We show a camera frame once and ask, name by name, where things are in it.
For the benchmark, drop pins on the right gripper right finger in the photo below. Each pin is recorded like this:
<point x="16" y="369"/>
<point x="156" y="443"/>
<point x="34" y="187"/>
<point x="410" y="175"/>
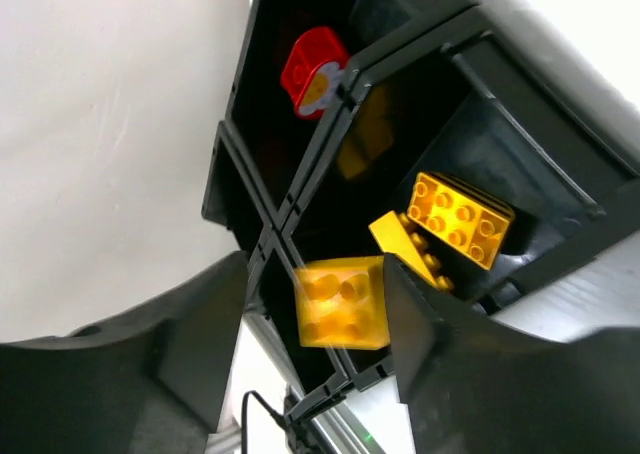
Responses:
<point x="472" y="385"/>

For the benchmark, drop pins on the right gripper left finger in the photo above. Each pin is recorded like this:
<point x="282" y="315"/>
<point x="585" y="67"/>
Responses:
<point x="151" y="379"/>

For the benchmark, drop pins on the small yellow lego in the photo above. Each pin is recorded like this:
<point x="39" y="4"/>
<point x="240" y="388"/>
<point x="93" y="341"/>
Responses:
<point x="340" y="303"/>

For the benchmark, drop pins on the yellow lego brick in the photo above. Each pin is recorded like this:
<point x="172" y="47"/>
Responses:
<point x="472" y="222"/>

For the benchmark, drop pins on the orange-yellow lego brick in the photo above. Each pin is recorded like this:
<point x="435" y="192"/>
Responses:
<point x="397" y="234"/>

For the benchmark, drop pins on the red lego with flower print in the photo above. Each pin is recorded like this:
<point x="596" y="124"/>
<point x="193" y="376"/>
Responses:
<point x="314" y="70"/>

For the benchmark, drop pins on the black four-compartment tray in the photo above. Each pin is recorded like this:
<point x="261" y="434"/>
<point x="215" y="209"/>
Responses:
<point x="431" y="85"/>

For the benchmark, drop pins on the aluminium rail frame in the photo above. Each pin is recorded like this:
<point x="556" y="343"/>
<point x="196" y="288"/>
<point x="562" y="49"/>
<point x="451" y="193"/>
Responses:
<point x="335" y="429"/>

